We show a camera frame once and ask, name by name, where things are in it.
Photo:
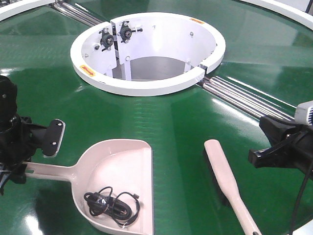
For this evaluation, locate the black left wrist camera plate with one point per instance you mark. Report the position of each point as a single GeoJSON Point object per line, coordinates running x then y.
{"type": "Point", "coordinates": [53, 138]}

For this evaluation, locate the far metal rollers gap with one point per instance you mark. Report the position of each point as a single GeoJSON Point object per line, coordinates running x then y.
{"type": "Point", "coordinates": [76, 13]}

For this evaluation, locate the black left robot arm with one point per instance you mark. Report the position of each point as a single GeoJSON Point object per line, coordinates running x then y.
{"type": "Point", "coordinates": [8, 95]}

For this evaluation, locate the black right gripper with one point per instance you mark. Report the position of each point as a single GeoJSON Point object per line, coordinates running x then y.
{"type": "Point", "coordinates": [292, 145]}

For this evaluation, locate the black bearing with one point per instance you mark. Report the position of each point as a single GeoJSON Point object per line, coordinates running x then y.
{"type": "Point", "coordinates": [107, 40]}
{"type": "Point", "coordinates": [126, 32]}

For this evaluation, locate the white outer rail right segment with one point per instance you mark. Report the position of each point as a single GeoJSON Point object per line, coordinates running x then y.
{"type": "Point", "coordinates": [288, 11]}

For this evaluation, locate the white outer rail left segment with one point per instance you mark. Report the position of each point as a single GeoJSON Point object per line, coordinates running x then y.
{"type": "Point", "coordinates": [21, 6]}

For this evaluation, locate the pink plastic dustpan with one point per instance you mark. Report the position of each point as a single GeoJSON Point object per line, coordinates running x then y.
{"type": "Point", "coordinates": [124, 165]}

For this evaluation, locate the pink brush with black bristles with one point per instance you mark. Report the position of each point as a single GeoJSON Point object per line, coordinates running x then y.
{"type": "Point", "coordinates": [228, 185]}

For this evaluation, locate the black bearing right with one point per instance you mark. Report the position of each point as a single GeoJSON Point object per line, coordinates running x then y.
{"type": "Point", "coordinates": [126, 32]}

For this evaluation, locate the black bearing left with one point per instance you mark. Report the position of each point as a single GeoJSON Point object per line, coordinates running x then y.
{"type": "Point", "coordinates": [107, 40]}

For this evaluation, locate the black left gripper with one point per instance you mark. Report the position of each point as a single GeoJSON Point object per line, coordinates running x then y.
{"type": "Point", "coordinates": [19, 141]}

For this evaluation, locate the white rail segment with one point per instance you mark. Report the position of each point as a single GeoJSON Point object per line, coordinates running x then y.
{"type": "Point", "coordinates": [288, 11]}
{"type": "Point", "coordinates": [21, 6]}

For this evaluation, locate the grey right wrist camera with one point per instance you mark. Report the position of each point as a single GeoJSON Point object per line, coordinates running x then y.
{"type": "Point", "coordinates": [304, 113]}

